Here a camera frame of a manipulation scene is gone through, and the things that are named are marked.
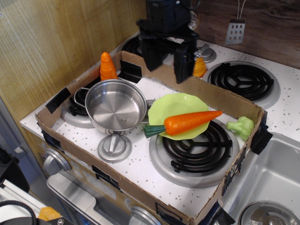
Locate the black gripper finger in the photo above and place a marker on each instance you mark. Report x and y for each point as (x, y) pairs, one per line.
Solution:
(152, 55)
(184, 61)

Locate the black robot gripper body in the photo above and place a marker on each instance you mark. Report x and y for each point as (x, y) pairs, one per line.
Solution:
(166, 19)

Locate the orange toy carrot green stem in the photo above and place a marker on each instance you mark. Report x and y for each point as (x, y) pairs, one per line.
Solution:
(183, 126)

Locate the light green plastic plate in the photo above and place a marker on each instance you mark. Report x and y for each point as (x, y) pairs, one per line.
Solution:
(175, 104)

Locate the upright orange toy carrot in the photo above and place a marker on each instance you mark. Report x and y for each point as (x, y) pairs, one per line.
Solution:
(107, 68)

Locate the orange toy pumpkin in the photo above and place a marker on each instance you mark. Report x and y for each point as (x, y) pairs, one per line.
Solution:
(199, 68)

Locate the silver stovetop knob back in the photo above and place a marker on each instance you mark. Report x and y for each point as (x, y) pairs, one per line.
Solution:
(206, 53)

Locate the silver stovetop knob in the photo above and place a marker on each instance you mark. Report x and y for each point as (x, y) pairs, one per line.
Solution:
(114, 148)
(206, 53)

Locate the hanging metal slotted spatula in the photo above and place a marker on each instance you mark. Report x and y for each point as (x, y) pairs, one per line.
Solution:
(236, 27)

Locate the back right black burner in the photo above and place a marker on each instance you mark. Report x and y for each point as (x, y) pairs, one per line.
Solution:
(246, 79)

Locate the stainless steel pot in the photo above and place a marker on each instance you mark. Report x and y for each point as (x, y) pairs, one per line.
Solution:
(114, 106)

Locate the green toy broccoli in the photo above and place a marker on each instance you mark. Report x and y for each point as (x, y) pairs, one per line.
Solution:
(243, 126)

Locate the front left black burner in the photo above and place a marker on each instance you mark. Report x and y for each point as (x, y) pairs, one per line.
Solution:
(73, 111)

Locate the silver stovetop knob front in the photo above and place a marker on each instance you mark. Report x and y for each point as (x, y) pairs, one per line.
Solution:
(114, 148)

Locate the front right black burner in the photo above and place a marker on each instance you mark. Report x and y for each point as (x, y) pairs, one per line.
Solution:
(200, 162)

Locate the cardboard fence with black tape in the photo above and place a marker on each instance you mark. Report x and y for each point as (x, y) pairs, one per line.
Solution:
(136, 178)

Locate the stainless steel sink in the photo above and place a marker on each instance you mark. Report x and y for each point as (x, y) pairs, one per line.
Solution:
(273, 175)

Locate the silver oven knob left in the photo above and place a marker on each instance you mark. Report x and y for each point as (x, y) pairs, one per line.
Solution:
(55, 163)

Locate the silver oven knob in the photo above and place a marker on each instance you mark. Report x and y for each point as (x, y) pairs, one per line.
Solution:
(55, 163)
(140, 216)

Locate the silver oven knob right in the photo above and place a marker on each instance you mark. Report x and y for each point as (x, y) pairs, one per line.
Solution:
(140, 216)

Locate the silver sink drain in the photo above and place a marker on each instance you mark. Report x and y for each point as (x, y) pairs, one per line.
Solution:
(268, 213)

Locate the black device left edge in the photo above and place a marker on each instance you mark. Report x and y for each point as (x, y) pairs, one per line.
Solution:
(10, 170)

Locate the orange object bottom left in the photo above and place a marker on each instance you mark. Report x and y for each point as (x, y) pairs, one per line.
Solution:
(48, 213)

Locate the silver oven door handle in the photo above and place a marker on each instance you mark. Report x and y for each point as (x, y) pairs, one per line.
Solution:
(76, 198)

